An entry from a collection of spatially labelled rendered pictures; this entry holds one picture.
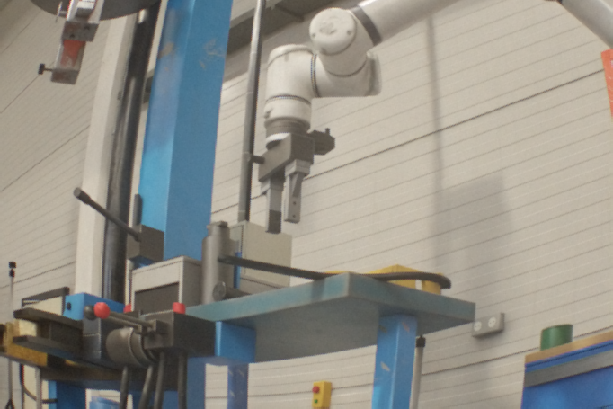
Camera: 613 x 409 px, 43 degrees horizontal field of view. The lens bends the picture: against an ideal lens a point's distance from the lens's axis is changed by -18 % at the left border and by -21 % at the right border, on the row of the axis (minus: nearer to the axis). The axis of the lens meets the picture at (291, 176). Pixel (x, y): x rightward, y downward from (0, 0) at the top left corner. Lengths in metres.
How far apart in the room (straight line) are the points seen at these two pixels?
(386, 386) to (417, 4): 0.75
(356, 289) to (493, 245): 2.15
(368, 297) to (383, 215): 2.60
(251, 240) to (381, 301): 1.35
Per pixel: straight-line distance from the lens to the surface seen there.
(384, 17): 1.64
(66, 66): 2.83
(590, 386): 1.96
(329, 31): 1.62
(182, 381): 1.90
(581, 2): 1.85
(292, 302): 1.75
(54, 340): 2.11
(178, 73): 2.80
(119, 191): 2.79
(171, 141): 2.69
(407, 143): 4.30
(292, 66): 1.77
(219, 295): 1.94
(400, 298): 1.75
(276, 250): 3.07
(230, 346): 1.92
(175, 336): 1.86
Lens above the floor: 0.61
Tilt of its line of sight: 21 degrees up
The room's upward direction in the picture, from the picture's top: 3 degrees clockwise
